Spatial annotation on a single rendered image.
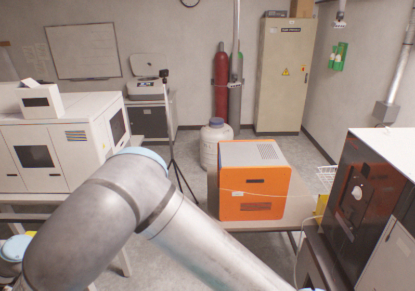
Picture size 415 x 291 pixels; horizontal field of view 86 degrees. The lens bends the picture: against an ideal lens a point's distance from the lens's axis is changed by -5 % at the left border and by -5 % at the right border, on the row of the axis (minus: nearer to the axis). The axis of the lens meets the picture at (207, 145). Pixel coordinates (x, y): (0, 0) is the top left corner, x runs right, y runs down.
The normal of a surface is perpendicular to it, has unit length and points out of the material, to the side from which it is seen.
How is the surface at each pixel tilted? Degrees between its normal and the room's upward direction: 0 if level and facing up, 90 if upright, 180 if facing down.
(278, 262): 0
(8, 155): 90
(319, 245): 0
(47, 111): 90
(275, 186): 90
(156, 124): 90
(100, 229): 59
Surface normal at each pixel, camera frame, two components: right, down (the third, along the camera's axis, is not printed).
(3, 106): -0.01, -0.37
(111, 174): 0.14, -0.86
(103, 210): 0.48, -0.42
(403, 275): -1.00, 0.02
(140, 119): 0.00, 0.47
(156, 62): 0.01, 0.68
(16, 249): 0.55, -0.75
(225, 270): 0.26, -0.02
